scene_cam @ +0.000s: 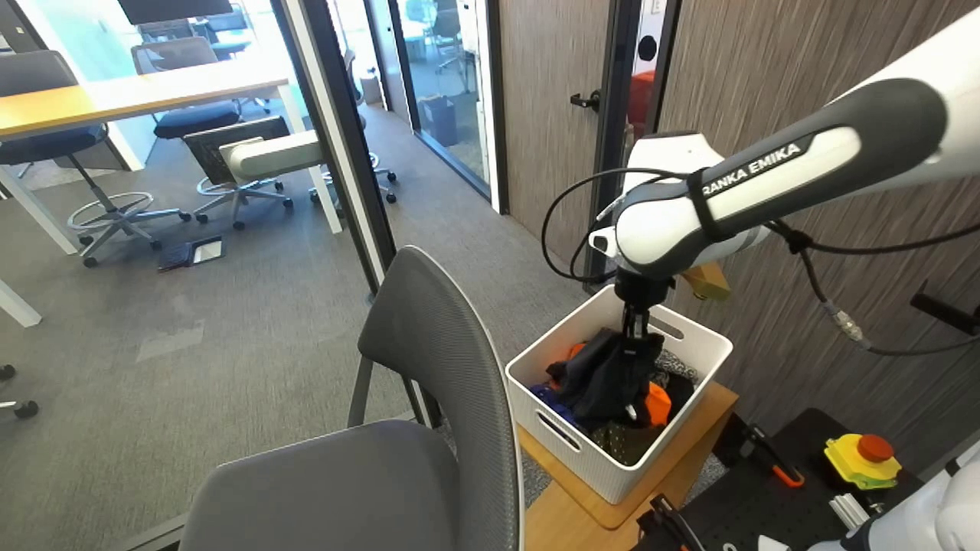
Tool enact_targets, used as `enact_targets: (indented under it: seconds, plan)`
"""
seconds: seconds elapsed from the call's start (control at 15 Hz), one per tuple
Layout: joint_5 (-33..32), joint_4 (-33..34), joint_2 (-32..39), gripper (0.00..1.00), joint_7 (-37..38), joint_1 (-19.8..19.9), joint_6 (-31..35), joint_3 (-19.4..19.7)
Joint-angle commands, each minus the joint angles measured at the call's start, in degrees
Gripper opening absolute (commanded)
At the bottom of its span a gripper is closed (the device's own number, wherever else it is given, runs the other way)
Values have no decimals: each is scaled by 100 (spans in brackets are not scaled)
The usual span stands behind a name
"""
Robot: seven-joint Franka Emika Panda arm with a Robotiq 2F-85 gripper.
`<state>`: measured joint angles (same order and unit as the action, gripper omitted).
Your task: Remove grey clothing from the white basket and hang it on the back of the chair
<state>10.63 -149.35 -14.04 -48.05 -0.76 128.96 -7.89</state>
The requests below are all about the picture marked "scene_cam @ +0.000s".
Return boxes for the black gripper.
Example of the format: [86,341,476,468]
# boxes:
[614,269,676,342]

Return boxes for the grey clothing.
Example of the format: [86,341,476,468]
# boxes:
[547,328,667,434]

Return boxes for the black and white patterned clothing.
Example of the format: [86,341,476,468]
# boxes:
[651,348,701,387]

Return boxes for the blue clothing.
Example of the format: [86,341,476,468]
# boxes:
[530,383,586,429]

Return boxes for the dark olive clothing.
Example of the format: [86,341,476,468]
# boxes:
[586,375,696,468]

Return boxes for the white plastic basket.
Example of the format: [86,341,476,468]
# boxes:
[505,284,734,506]

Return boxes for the grey chair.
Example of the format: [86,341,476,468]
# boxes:
[178,245,526,551]

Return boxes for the office chair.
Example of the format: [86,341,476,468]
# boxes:
[425,0,479,94]

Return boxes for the office chair casters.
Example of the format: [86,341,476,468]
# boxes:
[0,364,40,420]

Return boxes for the wooden door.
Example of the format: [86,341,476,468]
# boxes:
[496,0,615,265]

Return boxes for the yellow emergency stop button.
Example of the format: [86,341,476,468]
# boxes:
[824,433,903,491]

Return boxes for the grey waste bin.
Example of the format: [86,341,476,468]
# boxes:
[417,93,461,148]

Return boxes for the notebook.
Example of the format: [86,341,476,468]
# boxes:
[157,235,225,273]

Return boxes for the row of office chairs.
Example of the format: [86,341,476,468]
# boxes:
[0,34,399,269]

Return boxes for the wooden conference table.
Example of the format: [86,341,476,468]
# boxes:
[0,70,345,330]

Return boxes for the black monitor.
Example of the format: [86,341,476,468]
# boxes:
[117,0,235,26]

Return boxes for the black clamp with orange handle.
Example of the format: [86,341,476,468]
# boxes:
[737,423,807,490]
[635,494,709,551]

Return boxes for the silver metal bracket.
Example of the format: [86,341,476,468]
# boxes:
[829,494,887,531]

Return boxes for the black wall bracket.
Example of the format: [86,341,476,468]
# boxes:
[910,280,980,337]

